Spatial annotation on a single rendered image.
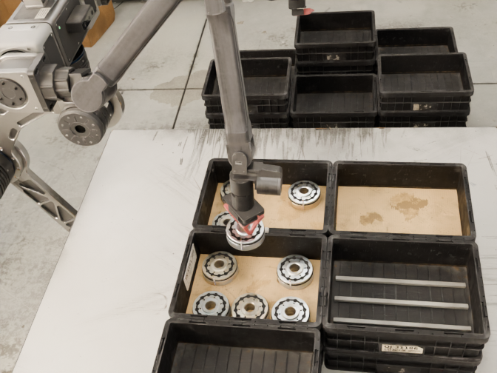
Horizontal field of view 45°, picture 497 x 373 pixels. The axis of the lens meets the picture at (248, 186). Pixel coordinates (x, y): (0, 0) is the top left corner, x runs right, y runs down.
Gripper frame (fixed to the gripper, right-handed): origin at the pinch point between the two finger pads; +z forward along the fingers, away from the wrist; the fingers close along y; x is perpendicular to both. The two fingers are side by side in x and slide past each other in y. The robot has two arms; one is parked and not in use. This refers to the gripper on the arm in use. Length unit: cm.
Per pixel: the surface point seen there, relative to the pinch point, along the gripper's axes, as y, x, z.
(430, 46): 89, -174, 63
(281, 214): 11.9, -20.6, 20.9
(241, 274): 0.8, 1.9, 21.4
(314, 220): 3.4, -27.1, 20.2
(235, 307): -9.2, 10.4, 18.4
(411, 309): -37.3, -27.7, 18.4
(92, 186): 78, 19, 39
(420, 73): 66, -142, 52
